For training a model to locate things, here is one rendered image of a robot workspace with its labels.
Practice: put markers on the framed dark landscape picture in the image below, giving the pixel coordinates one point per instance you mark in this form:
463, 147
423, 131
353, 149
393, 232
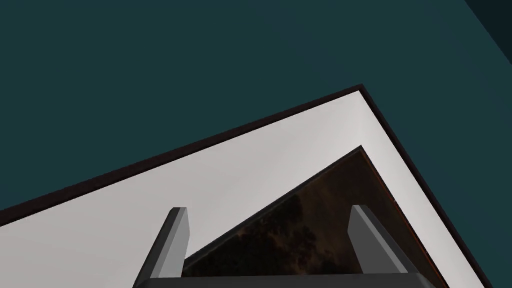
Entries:
248, 168

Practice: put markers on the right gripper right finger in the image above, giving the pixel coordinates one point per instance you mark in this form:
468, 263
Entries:
374, 244

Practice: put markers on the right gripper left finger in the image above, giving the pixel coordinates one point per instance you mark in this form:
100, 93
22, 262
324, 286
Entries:
170, 248

